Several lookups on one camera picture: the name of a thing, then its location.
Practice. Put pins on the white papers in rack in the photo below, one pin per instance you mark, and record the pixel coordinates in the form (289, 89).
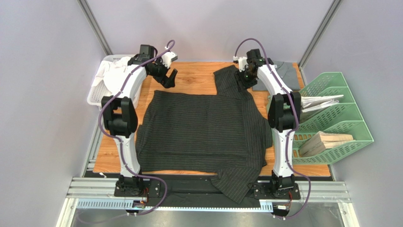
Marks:
(316, 103)

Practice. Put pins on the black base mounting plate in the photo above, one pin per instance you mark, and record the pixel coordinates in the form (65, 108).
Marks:
(180, 191)

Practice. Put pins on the white shirt in basket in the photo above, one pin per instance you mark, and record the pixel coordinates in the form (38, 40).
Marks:
(112, 72)

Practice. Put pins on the right corner aluminium post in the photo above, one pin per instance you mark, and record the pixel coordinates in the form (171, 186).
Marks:
(332, 10)

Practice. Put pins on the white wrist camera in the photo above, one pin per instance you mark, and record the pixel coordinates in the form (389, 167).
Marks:
(242, 62)
(168, 58)

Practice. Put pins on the dark pinstriped long sleeve shirt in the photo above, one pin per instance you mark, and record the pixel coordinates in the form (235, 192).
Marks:
(224, 134)

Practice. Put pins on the aluminium frame rail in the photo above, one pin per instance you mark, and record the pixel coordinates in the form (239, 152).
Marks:
(320, 200)

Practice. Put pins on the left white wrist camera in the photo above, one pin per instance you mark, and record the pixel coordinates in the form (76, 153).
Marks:
(168, 58)

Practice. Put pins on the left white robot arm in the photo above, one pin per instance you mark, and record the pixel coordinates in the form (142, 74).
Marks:
(118, 119)

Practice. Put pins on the corner aluminium post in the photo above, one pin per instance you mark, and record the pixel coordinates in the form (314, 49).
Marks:
(332, 10)
(88, 13)

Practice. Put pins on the brown book in rack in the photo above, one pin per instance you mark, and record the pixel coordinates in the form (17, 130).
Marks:
(322, 141)

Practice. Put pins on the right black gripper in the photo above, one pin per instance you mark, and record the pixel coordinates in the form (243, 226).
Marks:
(246, 77)

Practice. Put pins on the left corner aluminium post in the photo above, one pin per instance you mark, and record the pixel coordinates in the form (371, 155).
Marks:
(88, 13)

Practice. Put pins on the white plastic laundry basket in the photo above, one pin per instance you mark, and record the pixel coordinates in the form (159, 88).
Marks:
(96, 94)

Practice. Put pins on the green plastic file rack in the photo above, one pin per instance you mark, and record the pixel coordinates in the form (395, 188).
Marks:
(341, 118)

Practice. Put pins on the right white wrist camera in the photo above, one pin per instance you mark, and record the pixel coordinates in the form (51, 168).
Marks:
(242, 62)

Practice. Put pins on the folded grey shirt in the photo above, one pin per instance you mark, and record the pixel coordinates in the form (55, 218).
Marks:
(288, 74)

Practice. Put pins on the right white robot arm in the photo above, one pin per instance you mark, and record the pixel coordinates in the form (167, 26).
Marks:
(283, 115)

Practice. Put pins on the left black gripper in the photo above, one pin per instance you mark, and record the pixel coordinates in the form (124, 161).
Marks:
(167, 82)

